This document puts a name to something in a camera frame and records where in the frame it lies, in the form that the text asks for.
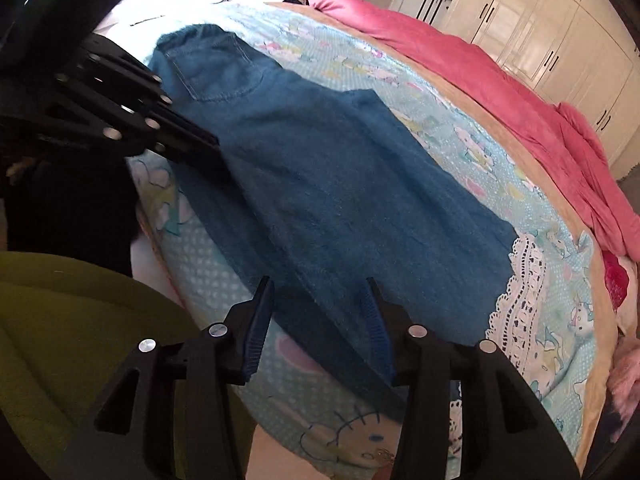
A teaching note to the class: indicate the green cloth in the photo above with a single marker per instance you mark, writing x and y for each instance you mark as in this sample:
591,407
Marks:
60,320

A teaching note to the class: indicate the pink duvet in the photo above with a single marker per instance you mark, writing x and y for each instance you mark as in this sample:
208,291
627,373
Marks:
500,70

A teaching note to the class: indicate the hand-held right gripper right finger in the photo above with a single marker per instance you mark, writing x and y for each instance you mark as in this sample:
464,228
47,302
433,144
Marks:
375,330

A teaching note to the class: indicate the red cloth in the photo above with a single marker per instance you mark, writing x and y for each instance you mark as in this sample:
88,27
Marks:
615,280

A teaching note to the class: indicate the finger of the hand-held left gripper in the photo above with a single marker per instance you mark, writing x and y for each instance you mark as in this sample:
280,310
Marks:
185,145
130,77

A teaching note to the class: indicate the blue denim pants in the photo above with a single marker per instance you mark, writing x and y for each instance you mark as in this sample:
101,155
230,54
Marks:
325,185

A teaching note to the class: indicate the white wardrobe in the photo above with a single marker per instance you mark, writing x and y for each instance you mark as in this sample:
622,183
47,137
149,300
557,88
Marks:
540,20

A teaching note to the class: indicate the light blue cartoon printed sheet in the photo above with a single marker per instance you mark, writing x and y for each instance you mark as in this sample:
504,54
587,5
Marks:
475,160

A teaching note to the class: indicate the pink fluffy cloth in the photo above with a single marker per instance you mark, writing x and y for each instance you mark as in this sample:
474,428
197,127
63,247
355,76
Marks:
625,385

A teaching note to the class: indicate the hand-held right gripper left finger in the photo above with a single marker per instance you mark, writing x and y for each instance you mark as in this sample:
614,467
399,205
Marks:
257,330

